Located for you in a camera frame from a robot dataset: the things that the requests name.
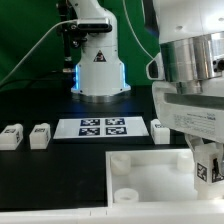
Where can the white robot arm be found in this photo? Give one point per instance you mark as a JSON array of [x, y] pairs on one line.
[[189, 90]]

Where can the black camera stand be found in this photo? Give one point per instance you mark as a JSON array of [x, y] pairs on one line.
[[71, 38]]

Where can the white obstacle fence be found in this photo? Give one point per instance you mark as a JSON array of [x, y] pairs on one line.
[[192, 212]]

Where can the white sheet with tags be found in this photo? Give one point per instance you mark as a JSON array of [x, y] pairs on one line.
[[100, 128]]

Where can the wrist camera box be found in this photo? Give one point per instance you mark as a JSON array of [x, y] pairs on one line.
[[155, 69]]

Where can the white square tabletop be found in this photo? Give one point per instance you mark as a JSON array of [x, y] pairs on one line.
[[149, 176]]

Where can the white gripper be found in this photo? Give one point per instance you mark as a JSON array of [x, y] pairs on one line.
[[197, 115]]

